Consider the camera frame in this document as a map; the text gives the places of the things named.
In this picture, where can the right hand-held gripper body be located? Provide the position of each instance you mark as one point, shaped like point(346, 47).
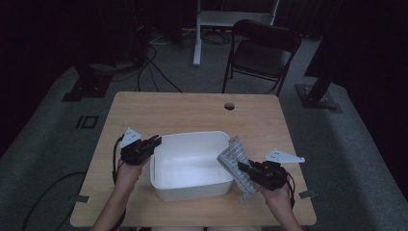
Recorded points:
point(269, 174)

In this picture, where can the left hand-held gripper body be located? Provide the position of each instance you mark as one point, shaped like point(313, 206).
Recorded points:
point(134, 152)

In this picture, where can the grey dish cloth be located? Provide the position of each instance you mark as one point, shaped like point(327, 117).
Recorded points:
point(235, 163)

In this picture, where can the white plastic bin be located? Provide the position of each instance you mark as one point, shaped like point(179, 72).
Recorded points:
point(192, 170)

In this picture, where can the person's left hand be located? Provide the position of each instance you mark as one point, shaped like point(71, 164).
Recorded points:
point(130, 173)

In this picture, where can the person's right hand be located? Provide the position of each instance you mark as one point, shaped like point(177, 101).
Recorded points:
point(277, 195)

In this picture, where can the grey tape strip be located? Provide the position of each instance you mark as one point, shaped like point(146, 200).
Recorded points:
point(307, 194)
point(82, 199)

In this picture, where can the dark equipment with red lights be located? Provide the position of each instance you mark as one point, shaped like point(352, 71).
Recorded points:
point(140, 29)

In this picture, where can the black folding chair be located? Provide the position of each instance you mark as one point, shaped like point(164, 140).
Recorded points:
point(263, 54)

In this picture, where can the white metal stand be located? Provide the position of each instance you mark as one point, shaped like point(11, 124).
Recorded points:
point(224, 17)

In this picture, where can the black stand with base plate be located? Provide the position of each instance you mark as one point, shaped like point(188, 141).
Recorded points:
point(317, 96)
point(88, 86)

